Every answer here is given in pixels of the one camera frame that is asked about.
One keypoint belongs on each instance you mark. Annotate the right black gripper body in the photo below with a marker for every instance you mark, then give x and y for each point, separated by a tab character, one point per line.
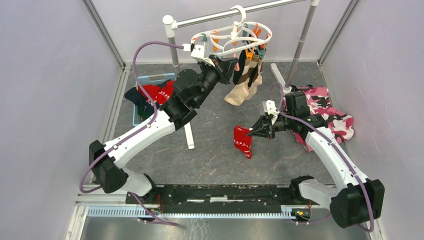
282	124

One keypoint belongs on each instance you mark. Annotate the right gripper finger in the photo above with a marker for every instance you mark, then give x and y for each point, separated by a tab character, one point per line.
263	123
263	133

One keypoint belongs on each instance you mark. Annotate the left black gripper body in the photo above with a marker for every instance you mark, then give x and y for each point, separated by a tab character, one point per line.
221	74

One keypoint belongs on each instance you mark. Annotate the black white-striped sock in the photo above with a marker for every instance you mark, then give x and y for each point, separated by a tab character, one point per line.
241	66

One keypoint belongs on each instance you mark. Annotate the orange clothespin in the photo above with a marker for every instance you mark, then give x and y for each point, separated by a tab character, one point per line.
215	41
250	54
257	30

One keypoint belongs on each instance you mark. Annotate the white clip hanger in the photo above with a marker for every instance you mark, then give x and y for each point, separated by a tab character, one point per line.
236	37

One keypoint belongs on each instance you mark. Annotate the teal clothespin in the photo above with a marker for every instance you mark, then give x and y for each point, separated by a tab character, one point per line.
261	53

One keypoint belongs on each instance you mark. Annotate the pink camouflage bag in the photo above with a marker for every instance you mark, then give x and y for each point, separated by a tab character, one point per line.
318	100

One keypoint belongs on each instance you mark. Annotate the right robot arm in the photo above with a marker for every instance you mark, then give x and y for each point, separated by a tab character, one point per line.
355	200

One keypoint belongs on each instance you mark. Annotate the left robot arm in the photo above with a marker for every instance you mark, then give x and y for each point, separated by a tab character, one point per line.
107	161

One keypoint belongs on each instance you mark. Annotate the pink clothespin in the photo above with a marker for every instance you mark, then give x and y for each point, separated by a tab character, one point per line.
237	66

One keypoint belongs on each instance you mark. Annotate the light blue plastic basket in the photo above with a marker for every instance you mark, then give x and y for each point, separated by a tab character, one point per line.
157	79

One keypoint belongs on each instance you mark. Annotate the navy blue sock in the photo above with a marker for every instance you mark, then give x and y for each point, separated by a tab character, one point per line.
142	107

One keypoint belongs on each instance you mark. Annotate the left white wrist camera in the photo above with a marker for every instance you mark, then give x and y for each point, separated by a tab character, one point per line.
198	52

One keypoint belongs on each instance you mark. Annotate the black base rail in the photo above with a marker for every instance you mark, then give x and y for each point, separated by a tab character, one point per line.
223	199

